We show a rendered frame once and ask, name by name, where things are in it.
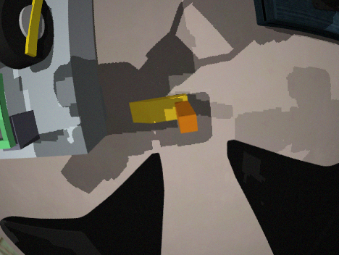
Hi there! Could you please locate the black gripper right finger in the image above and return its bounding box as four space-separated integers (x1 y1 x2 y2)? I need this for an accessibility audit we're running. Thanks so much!
226 139 339 255

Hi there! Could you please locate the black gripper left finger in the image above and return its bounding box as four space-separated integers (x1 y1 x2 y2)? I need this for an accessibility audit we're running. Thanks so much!
0 153 164 255

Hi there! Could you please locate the green wheeled trolley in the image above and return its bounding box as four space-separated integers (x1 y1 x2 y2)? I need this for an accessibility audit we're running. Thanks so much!
0 0 54 150

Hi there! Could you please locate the yellow wheel chock with orange handle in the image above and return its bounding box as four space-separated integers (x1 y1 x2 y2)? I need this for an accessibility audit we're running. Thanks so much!
129 93 198 133

